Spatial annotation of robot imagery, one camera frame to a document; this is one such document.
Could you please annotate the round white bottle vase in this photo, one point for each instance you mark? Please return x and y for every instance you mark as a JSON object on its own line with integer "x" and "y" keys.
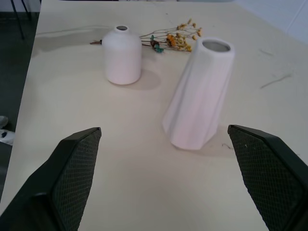
{"x": 122, "y": 57}

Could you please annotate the black chair leg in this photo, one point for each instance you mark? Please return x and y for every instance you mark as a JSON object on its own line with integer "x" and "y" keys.
{"x": 19, "y": 21}

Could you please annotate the dried yellow flower bunch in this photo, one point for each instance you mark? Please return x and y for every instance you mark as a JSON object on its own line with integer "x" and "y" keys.
{"x": 173, "y": 38}

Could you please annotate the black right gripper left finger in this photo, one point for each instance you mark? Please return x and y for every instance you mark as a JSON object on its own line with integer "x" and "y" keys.
{"x": 72, "y": 178}

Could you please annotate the tall white ribbed vase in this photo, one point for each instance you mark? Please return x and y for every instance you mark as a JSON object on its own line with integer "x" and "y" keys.
{"x": 204, "y": 96}

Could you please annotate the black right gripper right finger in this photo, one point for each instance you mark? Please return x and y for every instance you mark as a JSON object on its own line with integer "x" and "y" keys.
{"x": 267, "y": 173}

